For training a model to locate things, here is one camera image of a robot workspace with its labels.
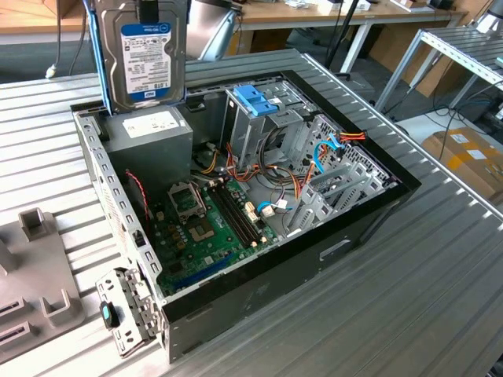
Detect red black twisted wire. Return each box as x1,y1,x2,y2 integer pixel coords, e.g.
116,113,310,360
124,168,152,223

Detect metal socket cover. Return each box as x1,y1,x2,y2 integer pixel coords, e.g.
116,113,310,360
167,181,208,221

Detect yellow black power wires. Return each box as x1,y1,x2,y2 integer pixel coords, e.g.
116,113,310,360
192,143,220,174

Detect blue expansion slot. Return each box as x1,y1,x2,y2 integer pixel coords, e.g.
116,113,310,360
172,253,237,291

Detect white plug blue wire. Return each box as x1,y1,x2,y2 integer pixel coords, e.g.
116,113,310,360
257,199,292,218

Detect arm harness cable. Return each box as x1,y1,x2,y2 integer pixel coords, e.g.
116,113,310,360
46,0,92,79

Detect black RAM slot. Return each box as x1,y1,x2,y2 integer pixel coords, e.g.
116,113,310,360
217,185,259,244
212,186,254,247
222,183,264,241
207,188,249,249

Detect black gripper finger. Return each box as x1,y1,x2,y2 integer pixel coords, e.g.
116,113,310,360
136,0,160,20

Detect orange red power wire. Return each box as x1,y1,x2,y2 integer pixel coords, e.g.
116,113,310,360
320,130,369,162

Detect metal hinged slot bracket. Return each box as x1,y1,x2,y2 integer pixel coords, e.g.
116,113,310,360
95,265,165,359

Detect grey power supply unit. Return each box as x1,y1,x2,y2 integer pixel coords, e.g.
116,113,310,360
102,106,196,192

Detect black open PC case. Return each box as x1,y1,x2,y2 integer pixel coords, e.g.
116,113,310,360
69,69,424,364

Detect metal drive cage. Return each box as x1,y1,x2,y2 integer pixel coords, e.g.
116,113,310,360
218,86,306,168

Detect blue data wire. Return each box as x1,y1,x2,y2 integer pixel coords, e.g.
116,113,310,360
313,132,347,174

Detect black tripod pole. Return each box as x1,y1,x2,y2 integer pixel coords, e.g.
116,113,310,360
325,0,361,75

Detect labelled cardboard box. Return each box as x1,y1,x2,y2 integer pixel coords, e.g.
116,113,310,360
422,126,503,206

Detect brown cardboard panel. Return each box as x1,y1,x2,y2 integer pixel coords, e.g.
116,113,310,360
369,23,468,99

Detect metal disk bay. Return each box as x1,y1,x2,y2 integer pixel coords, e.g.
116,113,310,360
285,155,398,240

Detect wooden top desk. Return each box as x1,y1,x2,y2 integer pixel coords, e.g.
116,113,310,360
0,0,471,75

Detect black case fan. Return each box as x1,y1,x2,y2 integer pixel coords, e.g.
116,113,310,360
126,170,152,225

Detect blue drive cage latch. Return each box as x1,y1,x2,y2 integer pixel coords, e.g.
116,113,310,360
232,85,282,118

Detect green motherboard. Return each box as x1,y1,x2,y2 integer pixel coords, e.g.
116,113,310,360
149,177,282,298

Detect black blue bracket latch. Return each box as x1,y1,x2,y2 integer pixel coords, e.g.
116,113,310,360
99,300,121,328

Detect hard disk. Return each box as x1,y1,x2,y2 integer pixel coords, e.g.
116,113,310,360
86,0,189,115

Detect grey parts rack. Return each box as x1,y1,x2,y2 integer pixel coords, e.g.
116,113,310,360
0,207,88,364

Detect orange black wire bundle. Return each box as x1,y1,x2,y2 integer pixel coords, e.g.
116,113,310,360
224,141,315,207

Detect brown cardboard box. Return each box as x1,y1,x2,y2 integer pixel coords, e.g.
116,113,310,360
39,0,86,20

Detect metal slat table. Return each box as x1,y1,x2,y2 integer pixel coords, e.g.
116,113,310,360
375,26,503,115

